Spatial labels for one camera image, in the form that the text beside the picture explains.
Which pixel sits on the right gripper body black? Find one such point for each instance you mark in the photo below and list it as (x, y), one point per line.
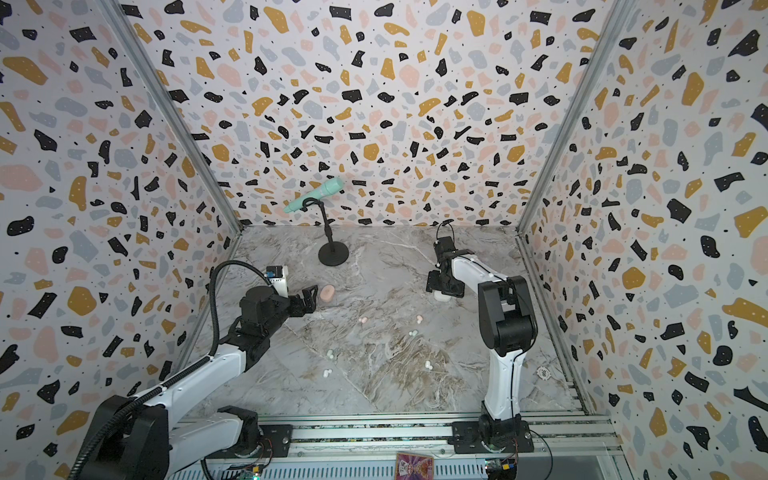
(438, 282)

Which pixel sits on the mint green microphone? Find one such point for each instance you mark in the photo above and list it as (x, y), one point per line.
(329, 188)

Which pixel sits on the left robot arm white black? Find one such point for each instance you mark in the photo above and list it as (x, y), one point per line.
(144, 437)

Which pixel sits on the white earbud charging case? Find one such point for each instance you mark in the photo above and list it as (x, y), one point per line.
(440, 297)

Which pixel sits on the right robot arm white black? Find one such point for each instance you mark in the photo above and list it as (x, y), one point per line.
(506, 319)

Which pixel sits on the pink earbud charging case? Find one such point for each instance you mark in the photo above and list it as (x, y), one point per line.
(327, 293)

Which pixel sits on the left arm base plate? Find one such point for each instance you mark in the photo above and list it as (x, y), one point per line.
(274, 441)

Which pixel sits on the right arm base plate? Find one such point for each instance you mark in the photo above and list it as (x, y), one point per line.
(486, 435)

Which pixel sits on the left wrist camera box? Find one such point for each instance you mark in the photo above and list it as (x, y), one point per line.
(277, 275)

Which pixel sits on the colourful card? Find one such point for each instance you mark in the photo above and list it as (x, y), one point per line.
(414, 467)

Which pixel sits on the aluminium rail frame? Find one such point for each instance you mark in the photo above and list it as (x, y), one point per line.
(567, 445)

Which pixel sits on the black microphone stand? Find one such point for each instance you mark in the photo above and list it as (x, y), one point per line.
(333, 253)

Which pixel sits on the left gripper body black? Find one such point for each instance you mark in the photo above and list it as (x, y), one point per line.
(283, 310)

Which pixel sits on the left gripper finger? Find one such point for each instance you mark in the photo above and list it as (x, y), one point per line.
(310, 294)
(301, 305)

